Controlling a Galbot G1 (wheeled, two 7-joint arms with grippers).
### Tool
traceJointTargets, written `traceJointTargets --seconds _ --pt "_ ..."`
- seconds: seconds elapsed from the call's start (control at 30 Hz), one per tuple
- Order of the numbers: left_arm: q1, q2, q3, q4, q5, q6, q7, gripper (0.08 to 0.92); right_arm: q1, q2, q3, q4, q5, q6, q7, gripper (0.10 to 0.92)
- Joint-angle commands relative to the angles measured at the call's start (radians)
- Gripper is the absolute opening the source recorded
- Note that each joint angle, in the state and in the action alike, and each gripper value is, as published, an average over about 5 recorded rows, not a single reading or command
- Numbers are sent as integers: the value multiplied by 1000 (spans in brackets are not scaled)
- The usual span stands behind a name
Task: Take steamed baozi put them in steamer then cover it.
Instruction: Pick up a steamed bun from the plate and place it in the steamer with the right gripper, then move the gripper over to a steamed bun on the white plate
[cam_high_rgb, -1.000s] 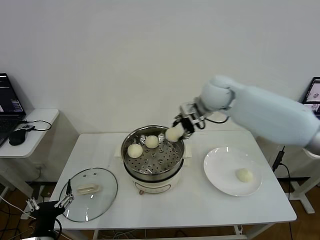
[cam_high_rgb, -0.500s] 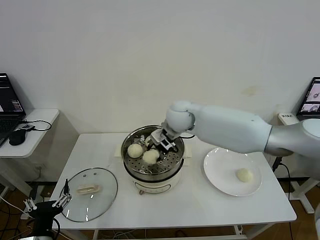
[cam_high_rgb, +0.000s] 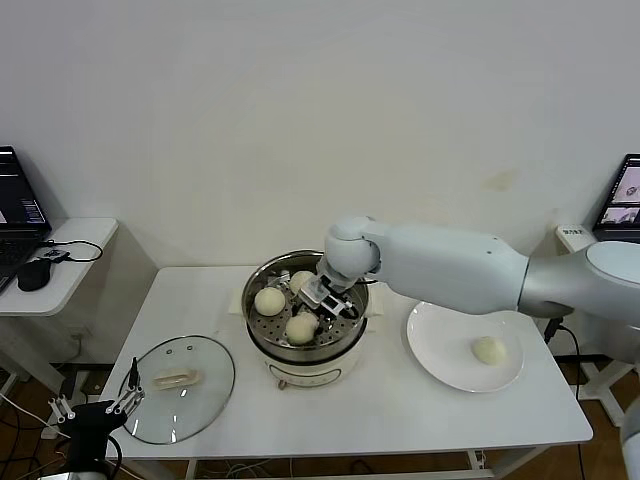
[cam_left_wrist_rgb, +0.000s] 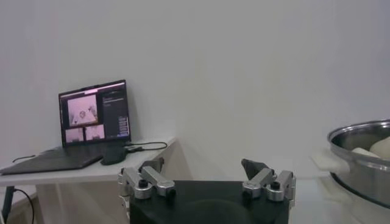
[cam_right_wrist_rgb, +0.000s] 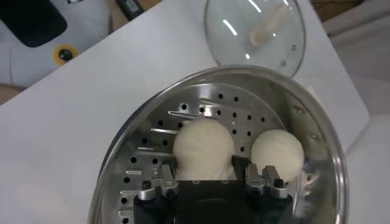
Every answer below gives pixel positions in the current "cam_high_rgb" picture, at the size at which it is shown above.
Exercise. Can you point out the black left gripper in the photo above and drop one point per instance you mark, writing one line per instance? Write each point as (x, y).
(90, 430)

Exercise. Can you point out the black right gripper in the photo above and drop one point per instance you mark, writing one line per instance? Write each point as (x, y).
(340, 306)

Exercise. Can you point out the white steamed baozi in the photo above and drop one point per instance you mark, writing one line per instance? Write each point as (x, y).
(489, 350)
(299, 282)
(270, 301)
(300, 330)

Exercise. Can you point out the glass pot lid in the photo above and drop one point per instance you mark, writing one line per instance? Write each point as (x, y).
(200, 360)

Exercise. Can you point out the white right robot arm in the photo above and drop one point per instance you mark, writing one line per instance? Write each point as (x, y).
(450, 270)

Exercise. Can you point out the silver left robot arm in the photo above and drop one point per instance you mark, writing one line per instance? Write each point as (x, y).
(70, 476)

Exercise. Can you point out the stainless steel steamer basket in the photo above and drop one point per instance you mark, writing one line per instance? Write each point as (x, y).
(270, 327)

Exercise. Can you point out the cream electric cooker base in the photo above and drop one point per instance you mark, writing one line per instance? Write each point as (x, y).
(310, 372)

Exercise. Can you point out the black computer mouse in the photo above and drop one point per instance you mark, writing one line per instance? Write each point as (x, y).
(34, 275)

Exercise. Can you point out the white round plate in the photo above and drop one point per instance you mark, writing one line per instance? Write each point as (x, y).
(440, 345)

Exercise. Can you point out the white side table with mouse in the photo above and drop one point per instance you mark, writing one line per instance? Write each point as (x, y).
(85, 240)

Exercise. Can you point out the black laptop beside mouse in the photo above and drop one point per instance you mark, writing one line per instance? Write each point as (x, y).
(20, 200)

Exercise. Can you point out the white side table with strip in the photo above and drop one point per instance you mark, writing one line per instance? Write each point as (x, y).
(607, 395)

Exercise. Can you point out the black laptop beside power strip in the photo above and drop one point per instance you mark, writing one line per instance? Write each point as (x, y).
(620, 210)

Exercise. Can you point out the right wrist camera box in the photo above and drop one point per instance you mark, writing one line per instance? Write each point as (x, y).
(314, 292)

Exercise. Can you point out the white main table frame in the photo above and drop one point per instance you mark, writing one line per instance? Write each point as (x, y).
(479, 461)

